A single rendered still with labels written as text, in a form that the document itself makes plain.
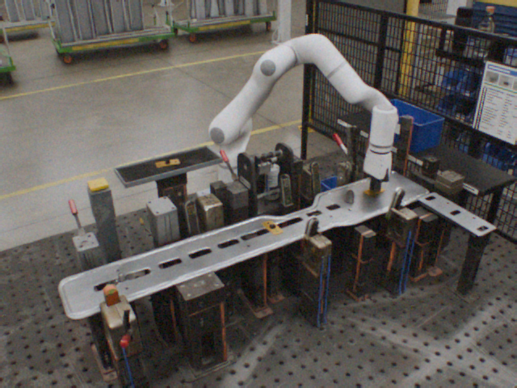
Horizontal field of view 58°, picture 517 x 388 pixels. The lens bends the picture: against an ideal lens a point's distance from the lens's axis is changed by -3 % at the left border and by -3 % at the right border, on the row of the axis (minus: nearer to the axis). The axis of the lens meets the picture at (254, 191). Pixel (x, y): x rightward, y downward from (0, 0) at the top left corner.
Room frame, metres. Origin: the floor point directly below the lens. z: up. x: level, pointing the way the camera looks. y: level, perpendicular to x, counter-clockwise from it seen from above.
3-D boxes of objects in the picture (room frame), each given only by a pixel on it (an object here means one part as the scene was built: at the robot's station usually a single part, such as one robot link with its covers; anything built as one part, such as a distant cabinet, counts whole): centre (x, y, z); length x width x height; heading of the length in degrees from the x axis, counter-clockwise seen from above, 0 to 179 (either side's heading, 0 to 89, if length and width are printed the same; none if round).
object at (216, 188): (1.50, 0.13, 0.90); 0.05 x 0.05 x 0.40; 30
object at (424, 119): (2.05, -0.70, 1.09); 0.30 x 0.17 x 0.13; 30
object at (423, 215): (1.46, -0.62, 0.84); 0.11 x 0.10 x 0.28; 30
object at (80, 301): (1.34, -0.05, 1.00); 1.38 x 0.22 x 0.02; 120
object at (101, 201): (1.41, 0.53, 0.92); 0.08 x 0.08 x 0.44; 30
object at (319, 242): (1.24, -0.20, 0.87); 0.12 x 0.09 x 0.35; 30
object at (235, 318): (1.25, 0.12, 0.84); 0.13 x 0.11 x 0.29; 30
